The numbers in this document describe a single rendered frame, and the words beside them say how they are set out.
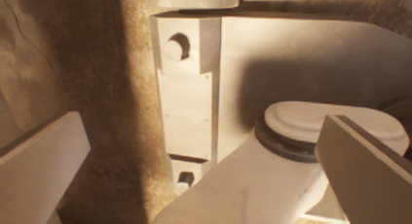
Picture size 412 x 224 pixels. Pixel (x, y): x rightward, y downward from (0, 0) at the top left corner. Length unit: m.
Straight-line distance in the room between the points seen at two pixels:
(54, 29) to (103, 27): 0.19
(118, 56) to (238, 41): 0.44
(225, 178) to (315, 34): 0.31
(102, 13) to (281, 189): 0.67
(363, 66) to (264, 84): 0.18
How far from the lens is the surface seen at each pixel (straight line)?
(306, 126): 0.35
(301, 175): 0.33
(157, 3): 0.47
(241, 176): 0.31
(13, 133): 0.46
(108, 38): 0.77
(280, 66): 0.47
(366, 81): 0.52
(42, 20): 0.93
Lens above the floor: 0.61
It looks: 59 degrees down
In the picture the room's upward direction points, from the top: 155 degrees counter-clockwise
